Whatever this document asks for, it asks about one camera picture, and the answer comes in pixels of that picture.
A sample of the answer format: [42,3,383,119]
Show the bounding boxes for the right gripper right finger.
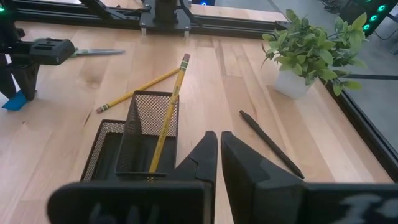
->
[221,132,398,224]

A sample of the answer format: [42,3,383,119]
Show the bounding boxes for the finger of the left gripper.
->
[0,55,16,97]
[14,65,40,101]

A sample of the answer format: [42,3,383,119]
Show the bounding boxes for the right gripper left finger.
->
[46,131,218,224]

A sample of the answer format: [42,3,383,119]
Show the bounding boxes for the blue eraser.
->
[1,90,29,111]

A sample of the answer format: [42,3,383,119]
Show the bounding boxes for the green handled scissors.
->
[70,48,126,58]

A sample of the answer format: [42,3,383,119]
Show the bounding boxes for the black mesh desk organizer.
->
[80,90,180,184]

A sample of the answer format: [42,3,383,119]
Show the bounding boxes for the black pen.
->
[239,110,305,180]

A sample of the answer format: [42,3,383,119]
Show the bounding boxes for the yellow pencil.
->
[95,67,181,114]
[148,52,191,174]

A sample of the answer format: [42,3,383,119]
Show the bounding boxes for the green potted plant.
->
[261,8,368,100]

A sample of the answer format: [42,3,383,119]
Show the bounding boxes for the black device with green lights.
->
[338,0,398,37]

